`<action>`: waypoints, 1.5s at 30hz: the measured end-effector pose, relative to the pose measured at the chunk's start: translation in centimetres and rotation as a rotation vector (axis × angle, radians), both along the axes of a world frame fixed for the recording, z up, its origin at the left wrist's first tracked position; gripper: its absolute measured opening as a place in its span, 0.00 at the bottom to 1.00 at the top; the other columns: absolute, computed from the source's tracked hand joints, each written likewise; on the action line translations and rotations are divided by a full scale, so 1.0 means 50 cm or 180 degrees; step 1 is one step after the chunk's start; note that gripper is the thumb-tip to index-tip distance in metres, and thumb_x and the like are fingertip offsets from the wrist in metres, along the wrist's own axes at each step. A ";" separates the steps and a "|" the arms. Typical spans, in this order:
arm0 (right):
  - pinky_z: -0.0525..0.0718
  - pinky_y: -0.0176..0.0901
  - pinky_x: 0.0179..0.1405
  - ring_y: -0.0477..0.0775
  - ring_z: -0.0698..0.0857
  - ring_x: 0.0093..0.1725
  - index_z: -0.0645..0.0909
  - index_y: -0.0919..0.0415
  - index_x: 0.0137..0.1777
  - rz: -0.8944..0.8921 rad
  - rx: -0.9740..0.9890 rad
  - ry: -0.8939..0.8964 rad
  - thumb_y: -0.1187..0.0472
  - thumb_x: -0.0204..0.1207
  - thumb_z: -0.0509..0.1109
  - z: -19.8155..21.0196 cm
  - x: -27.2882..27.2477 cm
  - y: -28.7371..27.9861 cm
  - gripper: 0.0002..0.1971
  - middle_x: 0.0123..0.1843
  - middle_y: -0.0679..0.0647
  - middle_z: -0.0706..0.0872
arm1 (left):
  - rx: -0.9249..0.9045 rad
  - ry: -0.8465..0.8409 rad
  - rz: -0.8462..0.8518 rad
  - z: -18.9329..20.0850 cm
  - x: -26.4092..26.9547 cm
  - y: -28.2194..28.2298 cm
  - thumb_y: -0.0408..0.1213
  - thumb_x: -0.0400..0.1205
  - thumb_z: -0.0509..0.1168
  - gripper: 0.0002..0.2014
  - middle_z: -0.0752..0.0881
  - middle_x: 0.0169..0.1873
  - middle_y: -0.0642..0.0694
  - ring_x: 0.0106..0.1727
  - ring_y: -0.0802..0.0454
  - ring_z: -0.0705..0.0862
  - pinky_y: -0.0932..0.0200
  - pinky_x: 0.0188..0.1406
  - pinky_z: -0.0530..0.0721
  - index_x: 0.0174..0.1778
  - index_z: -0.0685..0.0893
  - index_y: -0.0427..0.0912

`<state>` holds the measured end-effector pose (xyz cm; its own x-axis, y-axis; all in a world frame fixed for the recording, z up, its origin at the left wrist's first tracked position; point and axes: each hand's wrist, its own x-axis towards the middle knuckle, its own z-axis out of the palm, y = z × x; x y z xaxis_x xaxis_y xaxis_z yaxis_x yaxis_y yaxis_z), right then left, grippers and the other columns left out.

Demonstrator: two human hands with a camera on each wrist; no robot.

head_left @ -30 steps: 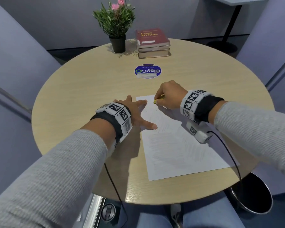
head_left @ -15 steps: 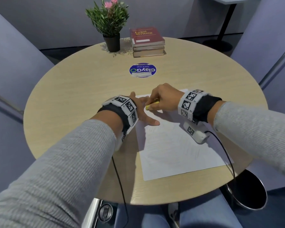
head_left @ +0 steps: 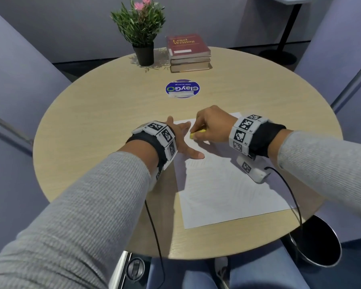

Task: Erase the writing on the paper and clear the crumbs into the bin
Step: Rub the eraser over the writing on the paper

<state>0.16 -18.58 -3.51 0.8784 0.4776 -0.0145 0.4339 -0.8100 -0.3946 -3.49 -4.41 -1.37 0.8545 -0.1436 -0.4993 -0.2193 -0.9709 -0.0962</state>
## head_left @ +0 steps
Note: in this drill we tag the person's left hand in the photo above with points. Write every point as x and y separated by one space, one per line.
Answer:
182 147

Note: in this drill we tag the person's right hand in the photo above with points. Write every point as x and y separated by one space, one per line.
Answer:
218 124

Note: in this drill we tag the person's left thumb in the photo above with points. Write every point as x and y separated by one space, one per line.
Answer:
195 154

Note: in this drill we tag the person's right fingers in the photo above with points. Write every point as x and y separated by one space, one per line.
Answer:
198 123

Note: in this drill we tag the yellow highlighter pen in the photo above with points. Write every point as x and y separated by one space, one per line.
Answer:
195 135

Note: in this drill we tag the white printed paper sheet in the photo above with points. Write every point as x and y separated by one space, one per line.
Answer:
225 192

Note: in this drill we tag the person's left forearm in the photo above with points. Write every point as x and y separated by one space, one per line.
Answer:
69 219

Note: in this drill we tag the person's right forearm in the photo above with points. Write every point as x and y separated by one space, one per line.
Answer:
325 165

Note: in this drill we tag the left wrist marker tracker band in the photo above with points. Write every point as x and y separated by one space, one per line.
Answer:
165 136

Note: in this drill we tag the wrist marker tracker band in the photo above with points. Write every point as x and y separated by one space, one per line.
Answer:
243 133
165 136

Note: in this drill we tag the round blue sticker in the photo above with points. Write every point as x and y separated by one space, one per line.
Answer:
183 89

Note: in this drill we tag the right wrist marker tracker band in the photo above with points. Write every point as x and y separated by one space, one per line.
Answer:
243 133

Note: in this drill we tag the brown thick book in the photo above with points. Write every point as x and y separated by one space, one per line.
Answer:
190 67

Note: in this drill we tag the dark thin book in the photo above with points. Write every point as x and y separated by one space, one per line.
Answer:
189 61

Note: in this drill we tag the red hardcover book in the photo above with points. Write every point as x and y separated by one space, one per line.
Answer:
186 45

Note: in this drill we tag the potted plant with pink flowers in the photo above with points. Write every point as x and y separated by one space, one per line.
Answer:
143 30

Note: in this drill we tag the white shoe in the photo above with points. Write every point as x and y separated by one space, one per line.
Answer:
221 272

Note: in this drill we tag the person's left leg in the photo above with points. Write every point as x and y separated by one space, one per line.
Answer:
180 275

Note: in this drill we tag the person's leg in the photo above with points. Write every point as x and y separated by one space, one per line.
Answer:
264 270
180 275

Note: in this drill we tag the side table with black base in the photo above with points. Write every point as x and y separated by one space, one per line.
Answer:
284 36

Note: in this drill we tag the metal chair leg with caster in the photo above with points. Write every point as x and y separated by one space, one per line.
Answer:
132 269

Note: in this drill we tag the person's right leg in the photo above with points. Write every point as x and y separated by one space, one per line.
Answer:
264 270

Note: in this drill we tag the black metal waste bin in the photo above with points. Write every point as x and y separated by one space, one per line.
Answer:
316 240

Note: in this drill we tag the purple upholstered chair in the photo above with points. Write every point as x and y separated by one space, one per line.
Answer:
15 87
340 42

